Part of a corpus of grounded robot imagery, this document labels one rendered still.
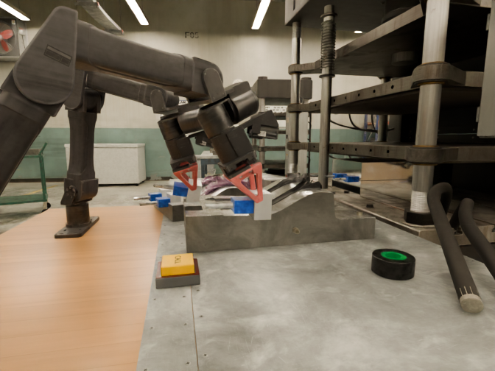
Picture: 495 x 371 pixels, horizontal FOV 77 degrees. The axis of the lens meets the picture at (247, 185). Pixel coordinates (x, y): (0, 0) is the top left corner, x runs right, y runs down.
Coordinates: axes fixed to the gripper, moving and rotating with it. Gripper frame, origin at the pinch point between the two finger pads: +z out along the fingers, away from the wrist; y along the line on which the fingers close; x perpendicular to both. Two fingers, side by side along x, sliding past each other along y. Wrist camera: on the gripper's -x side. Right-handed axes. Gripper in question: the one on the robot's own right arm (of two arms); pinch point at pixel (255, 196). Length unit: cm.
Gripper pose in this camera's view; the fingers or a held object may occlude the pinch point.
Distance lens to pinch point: 64.0
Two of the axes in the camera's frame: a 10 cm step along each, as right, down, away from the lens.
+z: 4.5, 8.6, 2.3
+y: -2.3, -1.4, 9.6
